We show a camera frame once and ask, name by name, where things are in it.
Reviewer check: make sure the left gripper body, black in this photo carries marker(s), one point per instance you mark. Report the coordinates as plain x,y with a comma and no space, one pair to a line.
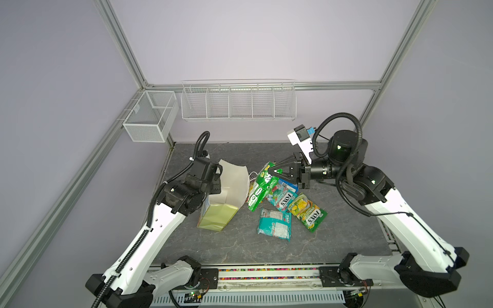
214,187

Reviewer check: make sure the right gripper body, black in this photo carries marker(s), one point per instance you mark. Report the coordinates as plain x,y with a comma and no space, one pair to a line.
304,178

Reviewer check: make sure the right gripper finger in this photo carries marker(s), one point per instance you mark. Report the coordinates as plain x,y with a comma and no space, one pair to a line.
288,163
283,176

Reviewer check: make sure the green snack bag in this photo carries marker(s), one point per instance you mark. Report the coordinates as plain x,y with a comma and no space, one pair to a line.
263,185

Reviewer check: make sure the paper bag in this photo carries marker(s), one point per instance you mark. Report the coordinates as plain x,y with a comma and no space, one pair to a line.
218,210

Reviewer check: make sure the orange Fox's candy bag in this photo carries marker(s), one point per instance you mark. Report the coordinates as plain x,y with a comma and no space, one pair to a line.
251,188

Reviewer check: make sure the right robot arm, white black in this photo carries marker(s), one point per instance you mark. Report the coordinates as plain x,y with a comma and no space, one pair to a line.
429,265

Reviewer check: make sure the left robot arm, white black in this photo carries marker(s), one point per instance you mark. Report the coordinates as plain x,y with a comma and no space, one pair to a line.
127,282

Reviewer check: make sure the teal Fox's mint bag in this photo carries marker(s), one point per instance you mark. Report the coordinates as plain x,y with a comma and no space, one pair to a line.
282,195

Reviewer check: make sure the yellow green Fox's bag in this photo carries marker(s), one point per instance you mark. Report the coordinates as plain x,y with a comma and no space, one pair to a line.
307,212

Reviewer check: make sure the teal white candy bag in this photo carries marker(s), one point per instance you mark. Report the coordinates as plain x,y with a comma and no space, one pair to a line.
275,224

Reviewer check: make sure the white mesh basket, small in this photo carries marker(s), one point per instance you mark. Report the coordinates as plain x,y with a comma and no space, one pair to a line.
152,116

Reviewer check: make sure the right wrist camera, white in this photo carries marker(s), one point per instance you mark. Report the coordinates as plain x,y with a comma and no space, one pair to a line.
299,136

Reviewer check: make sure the white wire basket, long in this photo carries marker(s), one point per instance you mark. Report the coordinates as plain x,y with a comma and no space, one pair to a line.
239,100

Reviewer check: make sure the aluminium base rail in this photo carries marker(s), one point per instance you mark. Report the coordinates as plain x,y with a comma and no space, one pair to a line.
272,277

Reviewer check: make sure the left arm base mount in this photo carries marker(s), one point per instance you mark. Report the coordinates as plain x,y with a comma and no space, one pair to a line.
206,279

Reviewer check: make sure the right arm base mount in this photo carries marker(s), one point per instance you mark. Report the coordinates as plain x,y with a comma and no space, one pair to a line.
331,276

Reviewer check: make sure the white vented cable duct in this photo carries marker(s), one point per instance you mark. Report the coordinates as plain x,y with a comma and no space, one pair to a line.
269,299

